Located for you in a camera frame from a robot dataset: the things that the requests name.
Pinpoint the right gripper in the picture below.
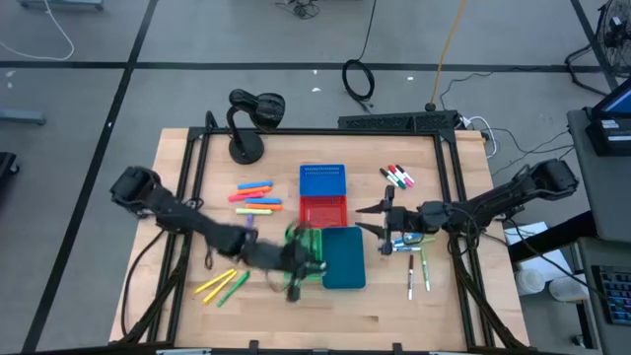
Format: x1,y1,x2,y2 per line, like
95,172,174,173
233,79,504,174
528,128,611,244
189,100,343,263
354,184,425,256

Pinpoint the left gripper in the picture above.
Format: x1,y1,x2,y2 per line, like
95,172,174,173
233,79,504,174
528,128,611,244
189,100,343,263
275,224,328,303

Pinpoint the pink highlighter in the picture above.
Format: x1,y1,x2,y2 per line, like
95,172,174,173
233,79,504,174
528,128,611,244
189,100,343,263
227,191,265,203

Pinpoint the yellow highlighter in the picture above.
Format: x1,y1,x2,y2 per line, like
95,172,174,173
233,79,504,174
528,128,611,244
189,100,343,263
202,270,239,305
193,267,237,296

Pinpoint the green slotted plastic basket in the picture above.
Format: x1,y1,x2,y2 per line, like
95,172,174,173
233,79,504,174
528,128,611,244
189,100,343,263
284,228,323,282

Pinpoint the teal plastic bin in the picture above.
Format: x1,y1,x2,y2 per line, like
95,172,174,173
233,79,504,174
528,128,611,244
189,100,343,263
320,226,367,290

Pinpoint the red slotted plastic basket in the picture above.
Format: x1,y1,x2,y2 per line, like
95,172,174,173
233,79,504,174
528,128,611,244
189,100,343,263
299,195,349,229

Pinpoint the blue slotted plastic basket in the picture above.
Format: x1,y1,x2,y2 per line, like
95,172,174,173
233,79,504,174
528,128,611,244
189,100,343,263
299,164,347,197

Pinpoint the black gooseneck desk lamp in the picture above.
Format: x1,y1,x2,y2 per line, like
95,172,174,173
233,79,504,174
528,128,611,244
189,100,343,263
226,88,287,166

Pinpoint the white paper roll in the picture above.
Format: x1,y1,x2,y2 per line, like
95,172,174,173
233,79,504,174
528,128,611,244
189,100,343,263
515,268,547,297
548,274,590,303

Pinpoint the grey desk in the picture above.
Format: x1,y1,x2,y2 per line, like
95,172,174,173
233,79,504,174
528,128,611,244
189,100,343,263
576,236,631,355
566,107,631,244

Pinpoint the black labelled box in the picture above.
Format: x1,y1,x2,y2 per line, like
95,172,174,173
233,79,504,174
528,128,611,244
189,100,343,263
585,116,631,158

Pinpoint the black keyboard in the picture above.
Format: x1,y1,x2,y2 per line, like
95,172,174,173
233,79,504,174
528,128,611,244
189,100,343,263
591,264,631,326

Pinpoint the black monitor with blue screen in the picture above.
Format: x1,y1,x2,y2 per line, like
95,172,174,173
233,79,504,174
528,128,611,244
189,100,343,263
590,78,631,120

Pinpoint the black floor fan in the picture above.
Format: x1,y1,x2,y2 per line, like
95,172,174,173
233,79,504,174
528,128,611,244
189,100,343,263
564,0,631,98

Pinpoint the grey metal floor bar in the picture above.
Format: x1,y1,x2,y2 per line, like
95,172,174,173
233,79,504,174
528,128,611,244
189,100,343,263
0,108,48,126
19,0,105,12

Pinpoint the black aluminium table frame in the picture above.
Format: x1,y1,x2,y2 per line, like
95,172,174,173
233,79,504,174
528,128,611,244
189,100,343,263
117,110,531,355

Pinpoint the black hanging cable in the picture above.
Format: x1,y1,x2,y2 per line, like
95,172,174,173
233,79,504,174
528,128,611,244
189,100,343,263
341,0,379,110

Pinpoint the yellow hanging cable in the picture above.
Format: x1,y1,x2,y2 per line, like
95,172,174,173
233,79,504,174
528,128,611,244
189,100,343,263
424,0,468,112

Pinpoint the black cable tangle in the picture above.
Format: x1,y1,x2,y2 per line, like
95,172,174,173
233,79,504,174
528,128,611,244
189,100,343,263
274,0,321,21

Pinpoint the white floor cable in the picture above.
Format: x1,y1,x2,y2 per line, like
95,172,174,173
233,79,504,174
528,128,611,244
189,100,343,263
0,0,76,62

